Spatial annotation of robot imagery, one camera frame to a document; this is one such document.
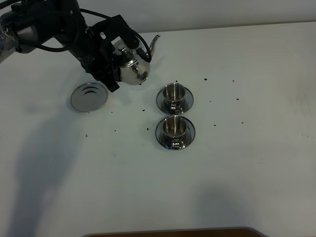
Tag round steel teapot saucer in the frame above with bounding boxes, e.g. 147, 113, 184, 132
71, 82, 108, 112

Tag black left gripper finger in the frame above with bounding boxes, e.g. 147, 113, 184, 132
105, 74, 119, 92

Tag near stainless steel teacup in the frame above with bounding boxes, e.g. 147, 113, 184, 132
161, 116, 187, 150

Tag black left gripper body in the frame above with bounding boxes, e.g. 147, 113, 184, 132
84, 15, 138, 83

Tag near stainless steel saucer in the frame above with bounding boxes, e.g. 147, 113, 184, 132
155, 115, 196, 150

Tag stainless steel saucer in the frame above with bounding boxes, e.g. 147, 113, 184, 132
156, 87, 194, 115
155, 115, 196, 150

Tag stainless steel teapot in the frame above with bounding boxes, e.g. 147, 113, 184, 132
114, 39, 150, 85

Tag stainless steel teacup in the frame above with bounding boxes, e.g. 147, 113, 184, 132
162, 82, 186, 111
161, 116, 187, 150

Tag far stainless steel teacup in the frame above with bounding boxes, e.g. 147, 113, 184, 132
162, 82, 186, 111

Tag far stainless steel saucer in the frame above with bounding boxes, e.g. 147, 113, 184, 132
156, 87, 194, 115

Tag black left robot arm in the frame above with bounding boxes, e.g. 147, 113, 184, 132
0, 0, 139, 92

